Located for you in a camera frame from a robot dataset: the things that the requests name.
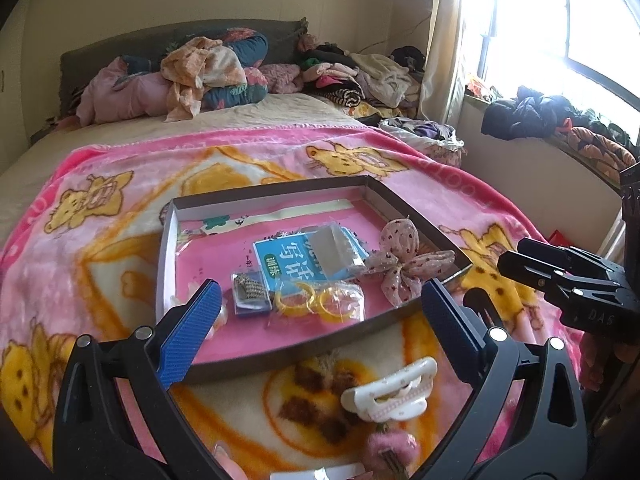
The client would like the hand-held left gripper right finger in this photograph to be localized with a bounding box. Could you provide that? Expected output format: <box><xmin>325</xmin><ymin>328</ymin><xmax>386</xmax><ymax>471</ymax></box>
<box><xmin>410</xmin><ymin>278</ymin><xmax>589</xmax><ymax>480</ymax></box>

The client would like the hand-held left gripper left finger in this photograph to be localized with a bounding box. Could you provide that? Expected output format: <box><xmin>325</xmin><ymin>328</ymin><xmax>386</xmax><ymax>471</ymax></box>
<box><xmin>52</xmin><ymin>279</ymin><xmax>223</xmax><ymax>480</ymax></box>

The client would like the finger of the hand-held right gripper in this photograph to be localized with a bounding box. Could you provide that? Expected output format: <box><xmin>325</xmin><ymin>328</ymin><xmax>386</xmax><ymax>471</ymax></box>
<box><xmin>496</xmin><ymin>250</ymin><xmax>624</xmax><ymax>312</ymax></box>
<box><xmin>516</xmin><ymin>237</ymin><xmax>609</xmax><ymax>274</ymax></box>

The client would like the beaded clip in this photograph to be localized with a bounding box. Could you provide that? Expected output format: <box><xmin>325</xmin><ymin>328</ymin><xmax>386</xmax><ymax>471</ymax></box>
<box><xmin>231</xmin><ymin>271</ymin><xmax>269</xmax><ymax>319</ymax></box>

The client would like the polka dot fabric bow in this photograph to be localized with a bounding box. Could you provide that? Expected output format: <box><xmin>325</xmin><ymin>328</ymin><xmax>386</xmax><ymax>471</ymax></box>
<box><xmin>361</xmin><ymin>217</ymin><xmax>457</xmax><ymax>309</ymax></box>

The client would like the packet of yellow bangles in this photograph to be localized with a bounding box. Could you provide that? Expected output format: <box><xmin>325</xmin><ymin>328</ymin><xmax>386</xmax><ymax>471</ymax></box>
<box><xmin>267</xmin><ymin>280</ymin><xmax>364</xmax><ymax>329</ymax></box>

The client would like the shallow brown cardboard box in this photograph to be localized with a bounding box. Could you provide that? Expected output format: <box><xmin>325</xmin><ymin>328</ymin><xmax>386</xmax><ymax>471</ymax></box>
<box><xmin>155</xmin><ymin>175</ymin><xmax>474</xmax><ymax>386</ymax></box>

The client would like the white hair claw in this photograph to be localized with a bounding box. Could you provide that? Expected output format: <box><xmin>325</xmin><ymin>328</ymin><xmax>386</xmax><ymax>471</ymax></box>
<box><xmin>341</xmin><ymin>356</ymin><xmax>440</xmax><ymax>423</ymax></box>

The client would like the clear plastic bag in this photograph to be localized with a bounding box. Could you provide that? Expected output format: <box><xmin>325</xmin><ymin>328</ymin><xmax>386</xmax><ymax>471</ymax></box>
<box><xmin>305</xmin><ymin>225</ymin><xmax>369</xmax><ymax>279</ymax></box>

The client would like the person's right hand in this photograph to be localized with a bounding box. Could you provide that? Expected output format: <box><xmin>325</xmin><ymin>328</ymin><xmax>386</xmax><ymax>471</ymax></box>
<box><xmin>579</xmin><ymin>332</ymin><xmax>622</xmax><ymax>392</ymax></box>

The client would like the dark brown hair clip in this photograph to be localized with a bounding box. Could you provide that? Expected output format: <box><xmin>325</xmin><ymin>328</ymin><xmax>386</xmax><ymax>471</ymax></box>
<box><xmin>462</xmin><ymin>290</ymin><xmax>503</xmax><ymax>331</ymax></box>

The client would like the orange patterned garment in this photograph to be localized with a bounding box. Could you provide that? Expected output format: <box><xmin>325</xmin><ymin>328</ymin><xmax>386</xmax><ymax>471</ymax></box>
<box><xmin>550</xmin><ymin>120</ymin><xmax>639</xmax><ymax>171</ymax></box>

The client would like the pink printed bear blanket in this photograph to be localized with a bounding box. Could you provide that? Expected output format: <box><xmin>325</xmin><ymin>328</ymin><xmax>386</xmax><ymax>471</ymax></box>
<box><xmin>0</xmin><ymin>127</ymin><xmax>586</xmax><ymax>480</ymax></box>

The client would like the dark padded jacket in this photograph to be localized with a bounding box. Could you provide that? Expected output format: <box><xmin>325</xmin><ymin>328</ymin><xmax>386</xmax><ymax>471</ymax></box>
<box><xmin>481</xmin><ymin>85</ymin><xmax>586</xmax><ymax>142</ymax></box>

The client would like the floral laundry basket with clothes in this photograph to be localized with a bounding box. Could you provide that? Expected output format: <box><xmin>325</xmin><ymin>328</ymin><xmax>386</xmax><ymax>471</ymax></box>
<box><xmin>378</xmin><ymin>116</ymin><xmax>466</xmax><ymax>171</ymax></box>

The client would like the yellow printed sheet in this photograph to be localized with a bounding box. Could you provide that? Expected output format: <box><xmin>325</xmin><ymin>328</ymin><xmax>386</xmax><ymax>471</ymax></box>
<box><xmin>345</xmin><ymin>100</ymin><xmax>417</xmax><ymax>122</ymax></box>

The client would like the bed with cream sheet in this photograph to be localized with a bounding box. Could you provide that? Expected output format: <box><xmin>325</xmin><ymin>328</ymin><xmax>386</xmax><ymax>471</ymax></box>
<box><xmin>0</xmin><ymin>92</ymin><xmax>401</xmax><ymax>181</ymax></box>

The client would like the window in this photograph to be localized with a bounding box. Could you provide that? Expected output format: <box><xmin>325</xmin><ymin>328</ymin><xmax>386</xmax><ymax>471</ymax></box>
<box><xmin>465</xmin><ymin>0</ymin><xmax>640</xmax><ymax>126</ymax></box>

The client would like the pink quilt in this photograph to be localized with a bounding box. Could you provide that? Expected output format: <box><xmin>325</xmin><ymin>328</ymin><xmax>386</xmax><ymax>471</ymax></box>
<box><xmin>75</xmin><ymin>57</ymin><xmax>176</xmax><ymax>127</ymax></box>

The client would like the striped garment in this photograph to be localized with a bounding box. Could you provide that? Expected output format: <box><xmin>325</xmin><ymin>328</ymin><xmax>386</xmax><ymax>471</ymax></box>
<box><xmin>330</xmin><ymin>88</ymin><xmax>364</xmax><ymax>109</ymax></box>

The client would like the cream curtain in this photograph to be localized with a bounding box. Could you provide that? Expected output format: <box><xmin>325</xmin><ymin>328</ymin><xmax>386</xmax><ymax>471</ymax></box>
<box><xmin>420</xmin><ymin>0</ymin><xmax>489</xmax><ymax>126</ymax></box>

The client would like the white garment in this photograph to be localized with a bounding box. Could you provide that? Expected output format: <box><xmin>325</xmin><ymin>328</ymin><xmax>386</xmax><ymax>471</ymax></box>
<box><xmin>357</xmin><ymin>52</ymin><xmax>417</xmax><ymax>106</ymax></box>

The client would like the dark garment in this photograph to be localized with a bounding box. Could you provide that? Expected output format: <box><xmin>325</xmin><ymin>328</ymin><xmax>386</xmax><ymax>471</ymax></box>
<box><xmin>390</xmin><ymin>46</ymin><xmax>426</xmax><ymax>69</ymax></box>

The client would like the peach floral cloth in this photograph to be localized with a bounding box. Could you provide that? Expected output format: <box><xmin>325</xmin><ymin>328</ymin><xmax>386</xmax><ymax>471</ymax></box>
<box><xmin>160</xmin><ymin>36</ymin><xmax>249</xmax><ymax>122</ymax></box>

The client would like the pink fleece garment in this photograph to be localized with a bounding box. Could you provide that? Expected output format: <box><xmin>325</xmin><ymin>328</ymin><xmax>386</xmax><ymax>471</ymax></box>
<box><xmin>257</xmin><ymin>62</ymin><xmax>304</xmax><ymax>95</ymax></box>

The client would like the pile of mixed clothes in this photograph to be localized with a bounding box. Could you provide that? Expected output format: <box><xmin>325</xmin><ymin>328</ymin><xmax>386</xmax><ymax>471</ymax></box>
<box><xmin>297</xmin><ymin>35</ymin><xmax>426</xmax><ymax>119</ymax></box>

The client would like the teal floral quilt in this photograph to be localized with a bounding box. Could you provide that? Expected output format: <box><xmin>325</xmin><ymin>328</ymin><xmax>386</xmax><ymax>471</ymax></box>
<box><xmin>120</xmin><ymin>30</ymin><xmax>271</xmax><ymax>111</ymax></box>

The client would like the pile of clothes on bed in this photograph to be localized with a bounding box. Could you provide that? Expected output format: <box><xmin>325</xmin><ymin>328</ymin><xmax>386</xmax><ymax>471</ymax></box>
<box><xmin>59</xmin><ymin>19</ymin><xmax>309</xmax><ymax>107</ymax></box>

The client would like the tan fluffy hair tie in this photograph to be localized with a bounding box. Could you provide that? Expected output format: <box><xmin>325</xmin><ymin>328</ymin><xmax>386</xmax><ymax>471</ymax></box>
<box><xmin>312</xmin><ymin>352</ymin><xmax>351</xmax><ymax>376</ymax></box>

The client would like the pink fluffy hair tie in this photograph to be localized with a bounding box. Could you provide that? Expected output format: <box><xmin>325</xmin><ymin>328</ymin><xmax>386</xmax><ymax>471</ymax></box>
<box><xmin>365</xmin><ymin>430</ymin><xmax>419</xmax><ymax>480</ymax></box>

